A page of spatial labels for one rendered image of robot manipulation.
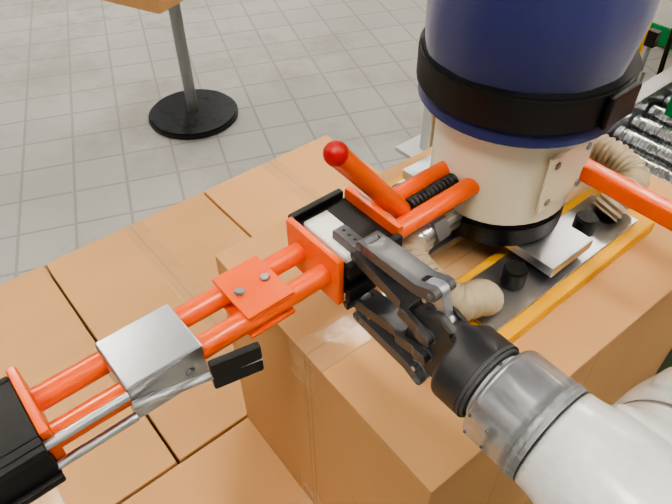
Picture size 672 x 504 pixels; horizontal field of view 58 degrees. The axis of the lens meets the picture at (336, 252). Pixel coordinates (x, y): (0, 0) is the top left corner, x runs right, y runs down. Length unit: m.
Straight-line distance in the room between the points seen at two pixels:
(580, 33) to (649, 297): 0.36
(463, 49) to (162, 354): 0.38
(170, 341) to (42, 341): 0.81
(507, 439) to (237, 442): 0.68
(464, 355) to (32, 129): 2.73
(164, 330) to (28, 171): 2.29
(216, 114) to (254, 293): 2.33
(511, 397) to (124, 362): 0.31
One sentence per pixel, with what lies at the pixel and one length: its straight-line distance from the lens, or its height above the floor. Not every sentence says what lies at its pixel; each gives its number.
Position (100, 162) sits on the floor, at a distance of 2.74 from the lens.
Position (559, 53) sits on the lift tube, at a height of 1.25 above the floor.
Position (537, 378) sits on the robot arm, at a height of 1.11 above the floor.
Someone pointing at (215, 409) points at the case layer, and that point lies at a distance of 1.14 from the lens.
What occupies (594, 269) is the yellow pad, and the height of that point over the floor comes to 0.96.
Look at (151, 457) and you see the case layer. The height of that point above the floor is 0.54.
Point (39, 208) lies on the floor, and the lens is 2.58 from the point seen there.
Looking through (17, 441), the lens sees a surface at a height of 1.09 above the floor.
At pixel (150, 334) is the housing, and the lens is 0.55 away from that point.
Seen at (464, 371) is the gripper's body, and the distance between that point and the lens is 0.50.
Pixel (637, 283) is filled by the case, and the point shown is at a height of 0.95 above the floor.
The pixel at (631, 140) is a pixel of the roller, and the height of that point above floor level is 0.54.
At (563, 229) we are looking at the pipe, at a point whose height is 0.99.
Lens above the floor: 1.50
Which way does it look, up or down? 44 degrees down
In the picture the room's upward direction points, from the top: straight up
